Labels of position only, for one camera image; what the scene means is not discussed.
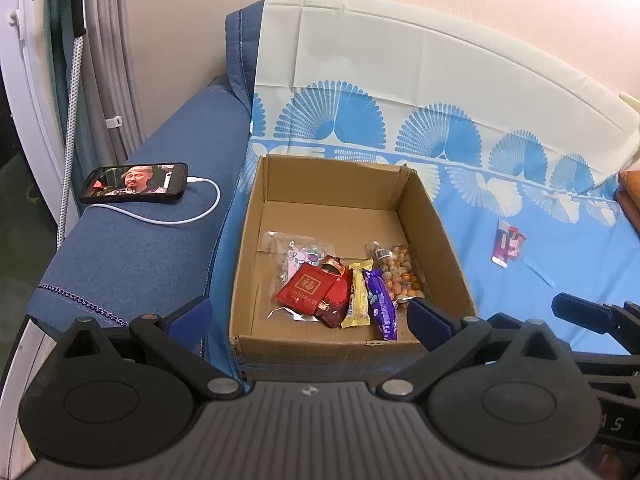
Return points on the black smartphone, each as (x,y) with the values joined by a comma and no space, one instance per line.
(132,182)

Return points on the light blue plastic strip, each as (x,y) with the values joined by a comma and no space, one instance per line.
(539,271)

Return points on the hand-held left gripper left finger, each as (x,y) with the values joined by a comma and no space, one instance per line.
(189,317)

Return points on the yellow snack bar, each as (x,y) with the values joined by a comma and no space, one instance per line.
(359,295)

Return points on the orange cushion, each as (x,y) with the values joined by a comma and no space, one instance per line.
(631,197)

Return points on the small red snack packet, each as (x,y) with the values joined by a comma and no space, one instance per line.
(516,242)

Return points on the blue denim sofa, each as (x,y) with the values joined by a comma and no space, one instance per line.
(140,260)

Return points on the brown cardboard box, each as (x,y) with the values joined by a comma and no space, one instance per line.
(325,185)

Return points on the grey curtain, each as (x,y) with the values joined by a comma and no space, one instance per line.
(112,60)

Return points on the teal curtain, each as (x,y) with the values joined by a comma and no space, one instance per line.
(57,85)

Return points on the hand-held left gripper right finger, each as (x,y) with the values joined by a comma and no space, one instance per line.
(430,320)

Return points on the blue and cream printed cloth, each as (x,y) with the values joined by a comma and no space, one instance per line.
(400,50)

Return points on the maroon packet on bed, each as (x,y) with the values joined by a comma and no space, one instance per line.
(501,245)

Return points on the clear bag of coated nuts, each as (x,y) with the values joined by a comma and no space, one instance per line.
(400,272)

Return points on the white curtain clip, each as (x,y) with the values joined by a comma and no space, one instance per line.
(114,122)

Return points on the red snack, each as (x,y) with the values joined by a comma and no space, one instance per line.
(338,296)

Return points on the clear candy bag pink label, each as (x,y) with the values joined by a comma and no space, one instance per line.
(300,254)

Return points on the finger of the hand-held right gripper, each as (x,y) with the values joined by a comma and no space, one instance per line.
(582,308)

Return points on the purple snack bar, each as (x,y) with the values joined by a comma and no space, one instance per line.
(381,306)

